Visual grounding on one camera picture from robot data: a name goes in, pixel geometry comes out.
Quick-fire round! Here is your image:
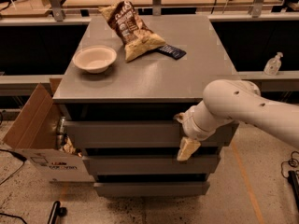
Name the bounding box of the metal railing post middle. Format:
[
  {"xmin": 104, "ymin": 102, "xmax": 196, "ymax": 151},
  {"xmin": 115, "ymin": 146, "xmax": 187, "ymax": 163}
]
[{"xmin": 152, "ymin": 0, "xmax": 162, "ymax": 16}]

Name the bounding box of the grey drawer cabinet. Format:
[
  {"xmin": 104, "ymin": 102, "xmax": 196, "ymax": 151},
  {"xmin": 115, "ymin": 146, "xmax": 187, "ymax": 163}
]
[{"xmin": 53, "ymin": 15, "xmax": 237, "ymax": 183}]

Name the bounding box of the dark blue flat packet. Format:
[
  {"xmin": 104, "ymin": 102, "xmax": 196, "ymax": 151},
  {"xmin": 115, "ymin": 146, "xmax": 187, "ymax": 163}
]
[{"xmin": 156, "ymin": 44, "xmax": 187, "ymax": 60}]

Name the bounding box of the metal railing post left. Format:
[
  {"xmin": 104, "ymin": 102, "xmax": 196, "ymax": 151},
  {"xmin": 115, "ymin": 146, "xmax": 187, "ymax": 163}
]
[{"xmin": 49, "ymin": 0, "xmax": 64, "ymax": 21}]

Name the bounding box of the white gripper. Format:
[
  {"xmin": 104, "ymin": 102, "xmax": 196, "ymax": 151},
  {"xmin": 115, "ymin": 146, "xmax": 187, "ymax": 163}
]
[{"xmin": 174, "ymin": 105, "xmax": 215, "ymax": 161}]

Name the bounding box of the brown chip bag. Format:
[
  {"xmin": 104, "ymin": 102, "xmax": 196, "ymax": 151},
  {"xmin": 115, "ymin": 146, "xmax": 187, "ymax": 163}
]
[{"xmin": 99, "ymin": 1, "xmax": 166, "ymax": 62}]

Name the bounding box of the clear hand sanitizer bottle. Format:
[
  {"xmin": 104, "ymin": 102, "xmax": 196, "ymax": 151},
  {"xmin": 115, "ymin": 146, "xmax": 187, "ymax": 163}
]
[{"xmin": 263, "ymin": 52, "xmax": 283, "ymax": 76}]

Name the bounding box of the open cardboard box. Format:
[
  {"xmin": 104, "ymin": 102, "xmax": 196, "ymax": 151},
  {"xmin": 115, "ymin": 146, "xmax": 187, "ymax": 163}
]
[{"xmin": 3, "ymin": 84, "xmax": 94, "ymax": 182}]

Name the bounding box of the grey middle drawer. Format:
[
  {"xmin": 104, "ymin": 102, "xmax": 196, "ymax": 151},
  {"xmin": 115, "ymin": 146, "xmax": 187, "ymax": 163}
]
[{"xmin": 82, "ymin": 155, "xmax": 220, "ymax": 175}]

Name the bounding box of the grey top drawer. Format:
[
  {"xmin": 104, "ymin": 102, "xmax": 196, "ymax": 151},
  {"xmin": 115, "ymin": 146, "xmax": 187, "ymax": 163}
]
[{"xmin": 64, "ymin": 119, "xmax": 240, "ymax": 148}]

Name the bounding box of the grey drawer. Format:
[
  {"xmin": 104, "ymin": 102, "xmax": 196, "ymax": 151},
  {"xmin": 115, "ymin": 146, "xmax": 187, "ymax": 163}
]
[
  {"xmin": 64, "ymin": 119, "xmax": 240, "ymax": 148},
  {"xmin": 93, "ymin": 182, "xmax": 209, "ymax": 197},
  {"xmin": 82, "ymin": 155, "xmax": 220, "ymax": 175}
]

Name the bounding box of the black cable left floor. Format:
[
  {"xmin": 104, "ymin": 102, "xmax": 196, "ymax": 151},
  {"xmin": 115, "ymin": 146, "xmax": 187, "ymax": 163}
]
[{"xmin": 0, "ymin": 148, "xmax": 28, "ymax": 186}]

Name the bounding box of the metal can in box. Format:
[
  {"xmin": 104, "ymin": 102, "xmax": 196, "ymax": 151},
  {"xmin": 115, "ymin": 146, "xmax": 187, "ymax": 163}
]
[{"xmin": 56, "ymin": 117, "xmax": 65, "ymax": 134}]

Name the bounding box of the black cable floor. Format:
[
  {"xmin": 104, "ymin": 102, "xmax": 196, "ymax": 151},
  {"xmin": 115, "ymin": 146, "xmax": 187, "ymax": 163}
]
[
  {"xmin": 0, "ymin": 148, "xmax": 28, "ymax": 186},
  {"xmin": 280, "ymin": 150, "xmax": 299, "ymax": 179}
]

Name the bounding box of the grey bottom drawer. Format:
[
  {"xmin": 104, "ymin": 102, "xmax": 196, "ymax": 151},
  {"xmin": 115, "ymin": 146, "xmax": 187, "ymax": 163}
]
[{"xmin": 93, "ymin": 182, "xmax": 209, "ymax": 197}]

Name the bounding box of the black cable right floor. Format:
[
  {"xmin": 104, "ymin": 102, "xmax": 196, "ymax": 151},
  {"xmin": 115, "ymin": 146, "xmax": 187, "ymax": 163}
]
[{"xmin": 280, "ymin": 150, "xmax": 299, "ymax": 179}]

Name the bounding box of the white paper bowl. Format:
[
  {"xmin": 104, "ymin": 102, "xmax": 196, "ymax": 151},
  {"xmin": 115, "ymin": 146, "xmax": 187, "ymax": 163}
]
[{"xmin": 72, "ymin": 46, "xmax": 117, "ymax": 74}]

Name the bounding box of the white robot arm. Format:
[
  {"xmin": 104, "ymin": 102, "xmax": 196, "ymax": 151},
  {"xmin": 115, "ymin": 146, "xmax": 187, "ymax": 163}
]
[{"xmin": 176, "ymin": 79, "xmax": 299, "ymax": 161}]

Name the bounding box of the black floor stand base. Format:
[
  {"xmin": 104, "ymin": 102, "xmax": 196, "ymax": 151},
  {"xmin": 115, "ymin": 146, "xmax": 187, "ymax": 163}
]
[{"xmin": 47, "ymin": 201, "xmax": 67, "ymax": 224}]

